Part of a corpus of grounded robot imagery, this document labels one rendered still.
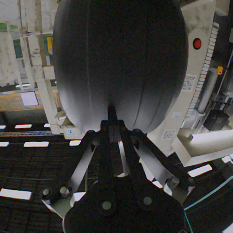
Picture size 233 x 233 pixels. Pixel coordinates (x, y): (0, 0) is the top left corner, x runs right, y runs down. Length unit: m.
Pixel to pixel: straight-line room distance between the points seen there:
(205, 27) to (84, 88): 0.49
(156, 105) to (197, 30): 0.37
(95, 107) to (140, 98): 0.09
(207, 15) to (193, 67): 0.21
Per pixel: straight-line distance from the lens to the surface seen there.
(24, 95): 4.66
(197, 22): 0.53
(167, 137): 0.65
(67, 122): 0.92
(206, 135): 1.08
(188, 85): 0.54
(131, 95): 0.21
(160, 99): 0.23
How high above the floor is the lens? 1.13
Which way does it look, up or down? 33 degrees up
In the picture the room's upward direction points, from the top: 177 degrees counter-clockwise
